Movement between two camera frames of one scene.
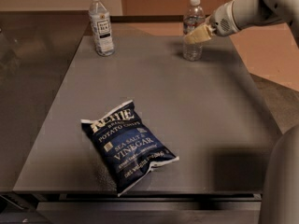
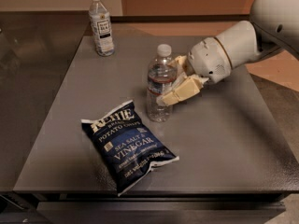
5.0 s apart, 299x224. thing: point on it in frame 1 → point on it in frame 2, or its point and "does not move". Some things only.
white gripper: x=220 y=21 → x=207 y=60
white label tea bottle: x=101 y=26 does not move
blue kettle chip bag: x=124 y=145 does not move
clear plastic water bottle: x=193 y=18 → x=159 y=77
